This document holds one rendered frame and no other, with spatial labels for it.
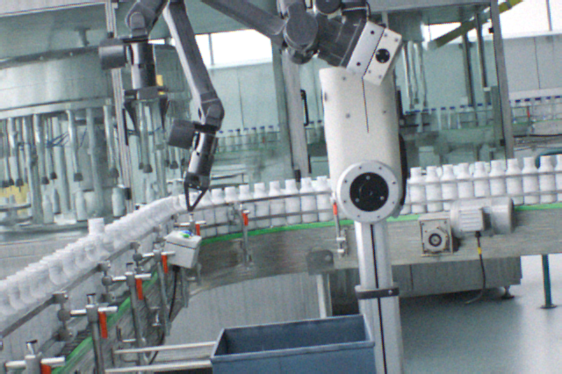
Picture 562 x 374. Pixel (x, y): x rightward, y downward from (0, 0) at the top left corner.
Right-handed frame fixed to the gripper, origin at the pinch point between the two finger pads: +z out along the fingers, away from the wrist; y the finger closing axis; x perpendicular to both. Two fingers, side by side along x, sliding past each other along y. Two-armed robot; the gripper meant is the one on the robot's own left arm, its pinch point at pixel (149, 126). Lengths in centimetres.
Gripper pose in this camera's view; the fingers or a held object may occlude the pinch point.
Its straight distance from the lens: 267.0
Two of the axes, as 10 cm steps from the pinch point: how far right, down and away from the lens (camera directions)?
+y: 9.9, -1.0, -0.5
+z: 1.0, 9.9, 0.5
